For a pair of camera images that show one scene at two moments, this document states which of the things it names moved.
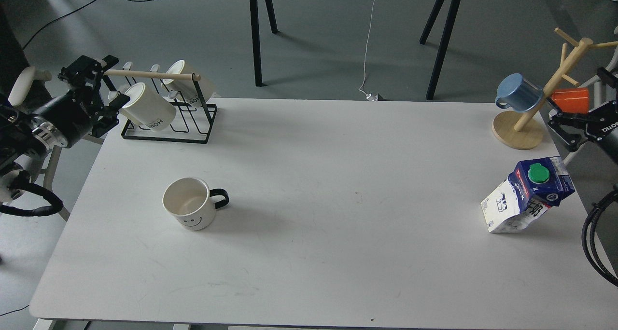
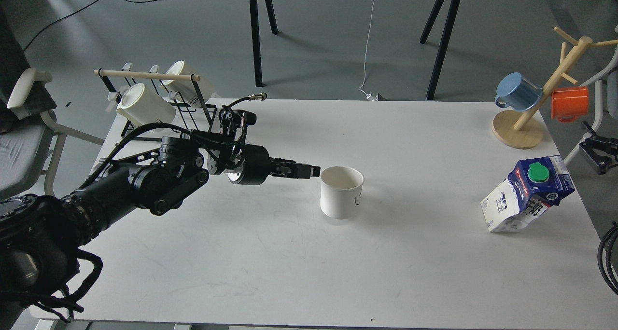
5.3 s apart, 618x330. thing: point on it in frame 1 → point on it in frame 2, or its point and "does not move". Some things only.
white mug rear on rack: x=196 y=92 does not move
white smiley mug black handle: x=191 y=201 → x=341 y=191
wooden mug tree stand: x=524 y=130 does not move
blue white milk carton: x=533 y=187 does not move
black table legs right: x=445 y=37 does not move
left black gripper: x=69 y=118 → x=257 y=162
